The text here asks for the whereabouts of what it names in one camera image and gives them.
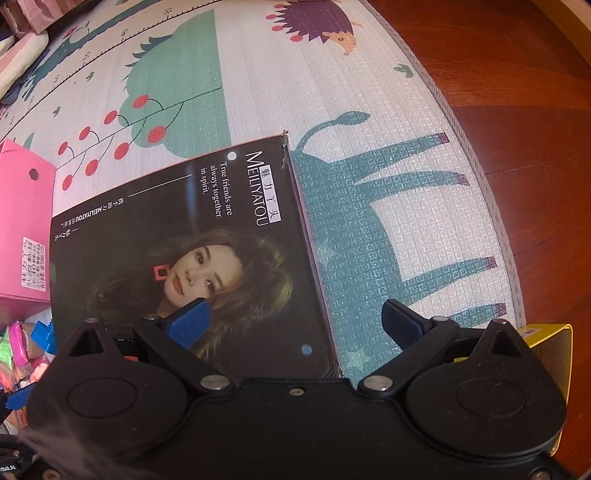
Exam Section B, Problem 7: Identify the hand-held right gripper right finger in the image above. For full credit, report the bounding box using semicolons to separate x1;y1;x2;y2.
358;299;539;398

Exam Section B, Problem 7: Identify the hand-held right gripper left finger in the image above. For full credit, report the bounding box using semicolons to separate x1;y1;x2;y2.
54;298;235;397

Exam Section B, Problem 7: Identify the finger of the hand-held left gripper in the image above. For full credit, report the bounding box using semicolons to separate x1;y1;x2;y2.
0;434;37;462

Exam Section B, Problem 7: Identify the pile of colourful clay packets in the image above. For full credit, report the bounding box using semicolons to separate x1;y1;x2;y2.
0;320;58;437

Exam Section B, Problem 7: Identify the dark photo print box lid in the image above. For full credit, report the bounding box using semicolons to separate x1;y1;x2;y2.
48;131;345;380

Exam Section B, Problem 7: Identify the pink cardboard box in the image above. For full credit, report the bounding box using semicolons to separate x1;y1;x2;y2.
0;140;57;304

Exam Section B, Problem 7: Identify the blue plastic mould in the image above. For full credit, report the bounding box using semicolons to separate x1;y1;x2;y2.
33;322;57;356

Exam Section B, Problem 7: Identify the yellow tin box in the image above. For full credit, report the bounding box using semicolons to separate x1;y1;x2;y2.
516;324;574;462

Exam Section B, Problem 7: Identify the animal print play mat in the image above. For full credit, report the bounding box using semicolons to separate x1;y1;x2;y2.
0;0;529;381

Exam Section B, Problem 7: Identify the pile of clothes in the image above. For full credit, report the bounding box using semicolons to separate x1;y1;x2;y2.
0;33;51;95

